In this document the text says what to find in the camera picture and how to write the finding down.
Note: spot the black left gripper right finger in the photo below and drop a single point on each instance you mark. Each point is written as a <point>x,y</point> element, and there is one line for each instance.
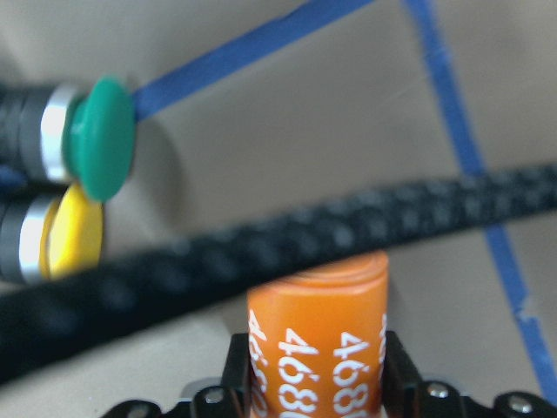
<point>402,379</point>

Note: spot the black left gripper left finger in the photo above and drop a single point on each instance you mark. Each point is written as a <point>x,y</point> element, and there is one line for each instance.
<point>237,371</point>

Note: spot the orange cylinder with 4680 print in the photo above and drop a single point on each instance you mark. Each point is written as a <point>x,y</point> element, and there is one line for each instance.
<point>317,340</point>

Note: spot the yellow push button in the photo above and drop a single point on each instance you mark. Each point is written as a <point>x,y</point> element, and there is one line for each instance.
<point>46,236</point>

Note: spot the green push button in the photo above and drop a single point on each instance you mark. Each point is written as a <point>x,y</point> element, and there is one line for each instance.
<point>58,134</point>

